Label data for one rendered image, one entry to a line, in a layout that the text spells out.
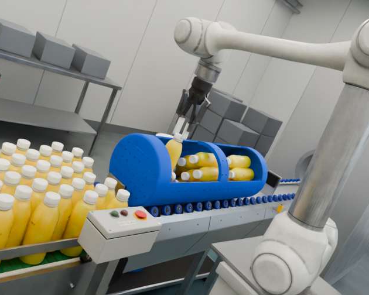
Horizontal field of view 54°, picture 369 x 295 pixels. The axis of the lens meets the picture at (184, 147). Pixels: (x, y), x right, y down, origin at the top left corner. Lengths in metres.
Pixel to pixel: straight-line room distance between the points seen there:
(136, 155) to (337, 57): 0.77
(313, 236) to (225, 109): 4.10
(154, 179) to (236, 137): 3.56
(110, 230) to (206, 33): 0.65
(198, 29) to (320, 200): 0.61
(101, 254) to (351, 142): 0.68
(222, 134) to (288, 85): 2.37
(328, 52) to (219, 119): 3.93
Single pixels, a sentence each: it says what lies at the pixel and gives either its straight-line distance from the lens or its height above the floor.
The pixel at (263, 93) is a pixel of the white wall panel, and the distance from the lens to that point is 7.21.
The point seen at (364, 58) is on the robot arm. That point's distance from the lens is 0.93.
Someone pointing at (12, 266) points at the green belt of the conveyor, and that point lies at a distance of 1.10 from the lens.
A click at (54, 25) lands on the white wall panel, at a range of 4.68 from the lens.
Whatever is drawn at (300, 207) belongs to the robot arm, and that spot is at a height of 1.34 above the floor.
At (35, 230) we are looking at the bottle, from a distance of 1.06.
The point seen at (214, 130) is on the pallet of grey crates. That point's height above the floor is 0.71.
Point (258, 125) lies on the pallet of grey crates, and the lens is 5.16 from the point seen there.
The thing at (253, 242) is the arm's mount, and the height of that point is 1.02.
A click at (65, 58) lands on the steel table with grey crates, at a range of 3.97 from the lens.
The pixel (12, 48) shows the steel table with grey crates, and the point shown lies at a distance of 3.80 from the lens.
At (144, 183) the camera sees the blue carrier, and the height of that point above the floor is 1.08.
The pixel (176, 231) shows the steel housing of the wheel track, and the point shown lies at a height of 0.87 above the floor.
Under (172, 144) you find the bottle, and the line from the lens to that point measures 1.38.
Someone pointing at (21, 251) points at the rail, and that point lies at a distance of 1.05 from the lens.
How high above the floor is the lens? 1.59
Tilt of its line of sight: 14 degrees down
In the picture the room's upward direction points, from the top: 24 degrees clockwise
